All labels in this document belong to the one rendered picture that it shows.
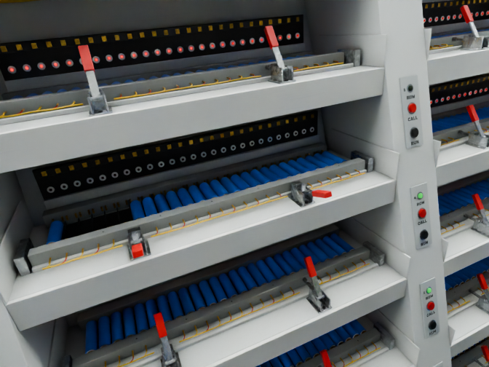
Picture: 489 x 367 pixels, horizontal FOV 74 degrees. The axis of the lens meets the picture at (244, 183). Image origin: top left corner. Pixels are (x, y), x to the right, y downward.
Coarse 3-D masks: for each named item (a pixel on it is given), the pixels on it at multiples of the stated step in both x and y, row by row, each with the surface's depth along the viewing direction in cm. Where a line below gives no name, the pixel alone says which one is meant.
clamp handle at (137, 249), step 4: (132, 236) 43; (136, 236) 44; (136, 240) 44; (132, 244) 42; (136, 244) 42; (140, 244) 40; (132, 248) 39; (136, 248) 39; (140, 248) 38; (132, 252) 37; (136, 252) 38; (140, 252) 38; (136, 256) 38
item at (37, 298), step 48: (288, 144) 68; (336, 144) 70; (96, 192) 56; (336, 192) 55; (384, 192) 57; (192, 240) 46; (240, 240) 48; (0, 288) 38; (48, 288) 40; (96, 288) 42
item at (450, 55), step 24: (456, 0) 79; (480, 0) 82; (432, 24) 79; (456, 24) 81; (480, 24) 84; (432, 48) 64; (456, 48) 65; (480, 48) 62; (432, 72) 58; (456, 72) 61; (480, 72) 63
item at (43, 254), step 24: (336, 168) 58; (360, 168) 61; (240, 192) 53; (264, 192) 54; (168, 216) 48; (192, 216) 50; (216, 216) 50; (72, 240) 45; (96, 240) 45; (120, 240) 47
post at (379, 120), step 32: (320, 0) 64; (352, 0) 56; (384, 0) 52; (416, 0) 54; (320, 32) 67; (352, 32) 58; (384, 32) 53; (416, 32) 55; (416, 64) 56; (384, 96) 55; (352, 128) 65; (384, 128) 57; (416, 160) 58; (384, 224) 63; (416, 256) 61; (416, 288) 62; (416, 320) 63; (448, 352) 68
